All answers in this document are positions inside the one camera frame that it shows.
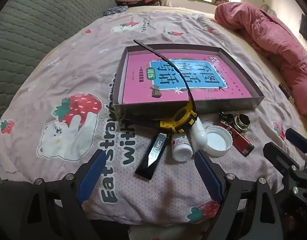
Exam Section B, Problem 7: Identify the round metal black object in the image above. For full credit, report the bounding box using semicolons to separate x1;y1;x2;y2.
233;114;251;132

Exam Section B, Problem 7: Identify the red lighter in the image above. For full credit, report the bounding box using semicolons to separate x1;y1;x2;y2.
218;121;252;157

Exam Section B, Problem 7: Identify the black strip with gold print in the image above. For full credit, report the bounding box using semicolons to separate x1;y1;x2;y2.
278;81;294;103

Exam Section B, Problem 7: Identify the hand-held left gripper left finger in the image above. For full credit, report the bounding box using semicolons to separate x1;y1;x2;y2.
21;149;108;240

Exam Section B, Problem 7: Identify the yellow and black wristwatch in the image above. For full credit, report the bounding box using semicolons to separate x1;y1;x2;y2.
120;39;198;133

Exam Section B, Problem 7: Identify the white pill bottle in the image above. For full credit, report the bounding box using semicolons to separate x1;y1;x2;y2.
171;133;194;162

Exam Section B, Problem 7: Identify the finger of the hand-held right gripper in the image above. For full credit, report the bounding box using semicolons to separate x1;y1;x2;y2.
263;142;307;180
285;128;307;155

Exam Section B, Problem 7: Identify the white plastic bottle cap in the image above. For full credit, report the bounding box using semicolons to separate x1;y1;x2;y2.
205;125;232;157

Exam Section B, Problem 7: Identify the grey quilted headboard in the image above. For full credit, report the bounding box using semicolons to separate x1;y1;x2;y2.
0;0;117;135

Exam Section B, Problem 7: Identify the dark floral cloth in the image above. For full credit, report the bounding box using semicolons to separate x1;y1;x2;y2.
103;5;130;17

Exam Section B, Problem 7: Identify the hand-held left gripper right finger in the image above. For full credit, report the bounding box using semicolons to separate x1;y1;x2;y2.
194;149;284;240

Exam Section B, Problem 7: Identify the grey cardboard box tray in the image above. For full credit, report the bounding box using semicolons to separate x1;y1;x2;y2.
113;44;265;120

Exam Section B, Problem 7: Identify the pink and blue book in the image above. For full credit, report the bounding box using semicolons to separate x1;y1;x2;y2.
122;52;252;104

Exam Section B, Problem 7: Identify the strawberry printed blanket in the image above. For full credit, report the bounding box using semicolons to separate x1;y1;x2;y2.
0;12;307;225

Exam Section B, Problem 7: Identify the white earbuds case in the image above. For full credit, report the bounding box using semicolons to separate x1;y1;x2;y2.
190;117;208;150

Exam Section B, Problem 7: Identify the pink quilt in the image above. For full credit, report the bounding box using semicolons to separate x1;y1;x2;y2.
215;2;307;117

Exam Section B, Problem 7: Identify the black gold-topped lipstick tube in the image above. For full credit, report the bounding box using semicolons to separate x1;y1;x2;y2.
135;132;169;180

